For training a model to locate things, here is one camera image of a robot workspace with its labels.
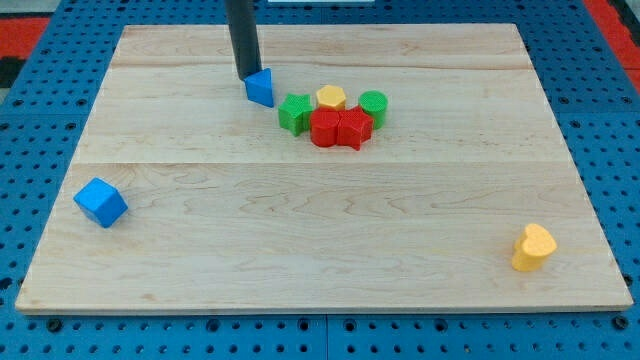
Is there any blue triangle block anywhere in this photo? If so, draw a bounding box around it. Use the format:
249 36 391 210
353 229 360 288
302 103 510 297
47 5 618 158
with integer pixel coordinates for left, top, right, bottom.
244 68 274 108

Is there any red cylinder block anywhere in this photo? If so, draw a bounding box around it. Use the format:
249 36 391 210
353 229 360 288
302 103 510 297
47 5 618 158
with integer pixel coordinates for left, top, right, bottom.
309 109 340 147

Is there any red star block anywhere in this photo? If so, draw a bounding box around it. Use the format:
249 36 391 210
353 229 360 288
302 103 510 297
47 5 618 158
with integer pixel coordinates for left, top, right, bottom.
336 106 374 151

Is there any green star block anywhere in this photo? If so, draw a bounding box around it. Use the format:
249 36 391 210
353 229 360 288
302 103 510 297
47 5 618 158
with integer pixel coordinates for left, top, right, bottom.
278 93 314 137

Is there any yellow hexagon block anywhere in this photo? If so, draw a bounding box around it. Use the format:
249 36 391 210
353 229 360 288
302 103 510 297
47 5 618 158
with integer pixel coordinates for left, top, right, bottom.
316 85 346 111

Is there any green cylinder block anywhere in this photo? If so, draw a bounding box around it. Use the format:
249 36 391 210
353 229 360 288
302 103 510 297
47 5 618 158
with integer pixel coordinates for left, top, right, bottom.
358 90 388 130

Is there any light wooden board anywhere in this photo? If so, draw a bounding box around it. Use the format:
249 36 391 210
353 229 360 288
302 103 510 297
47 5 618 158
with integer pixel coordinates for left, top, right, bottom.
15 23 633 315

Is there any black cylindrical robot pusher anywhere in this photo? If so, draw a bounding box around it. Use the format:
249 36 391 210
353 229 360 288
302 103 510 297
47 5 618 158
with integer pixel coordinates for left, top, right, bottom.
224 0 262 81

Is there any blue cube block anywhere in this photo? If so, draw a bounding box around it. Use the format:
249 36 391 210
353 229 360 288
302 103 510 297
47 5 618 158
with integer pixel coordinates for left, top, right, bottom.
73 178 128 228

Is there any yellow heart block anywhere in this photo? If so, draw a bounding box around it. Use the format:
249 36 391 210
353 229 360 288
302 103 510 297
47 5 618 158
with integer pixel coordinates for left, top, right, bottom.
511 223 557 272

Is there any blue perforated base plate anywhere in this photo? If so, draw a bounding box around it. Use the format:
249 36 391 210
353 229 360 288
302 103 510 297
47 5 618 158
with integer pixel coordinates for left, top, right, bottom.
1 1 639 359

